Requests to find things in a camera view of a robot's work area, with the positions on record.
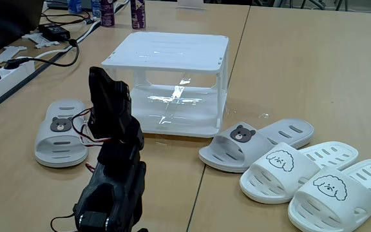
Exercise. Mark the grey bear-print slipper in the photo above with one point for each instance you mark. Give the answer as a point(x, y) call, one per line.
point(47, 135)
point(230, 151)

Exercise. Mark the white dog-print slipper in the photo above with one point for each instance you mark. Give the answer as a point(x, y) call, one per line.
point(333, 206)
point(288, 175)

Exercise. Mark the white two-shelf shoe rack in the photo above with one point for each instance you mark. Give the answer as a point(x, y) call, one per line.
point(169, 51)

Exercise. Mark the small clear tape scrap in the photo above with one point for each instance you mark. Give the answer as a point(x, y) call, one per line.
point(263, 115)

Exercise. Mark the white plastic stand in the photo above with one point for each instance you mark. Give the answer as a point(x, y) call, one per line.
point(190, 4)

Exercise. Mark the purple drink can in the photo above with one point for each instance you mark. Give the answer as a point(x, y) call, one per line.
point(107, 13)
point(138, 14)

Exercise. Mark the blue labelled bottle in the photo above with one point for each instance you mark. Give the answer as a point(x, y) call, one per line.
point(74, 5)
point(96, 8)

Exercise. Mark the black power adapter brick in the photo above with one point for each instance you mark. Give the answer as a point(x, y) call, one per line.
point(55, 32)

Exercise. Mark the white flat plastic part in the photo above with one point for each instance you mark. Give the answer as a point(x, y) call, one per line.
point(6, 53)
point(39, 39)

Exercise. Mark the white power strip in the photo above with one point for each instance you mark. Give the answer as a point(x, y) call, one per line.
point(8, 80)

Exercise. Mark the black laptop screen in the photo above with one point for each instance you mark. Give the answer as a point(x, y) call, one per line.
point(11, 22)

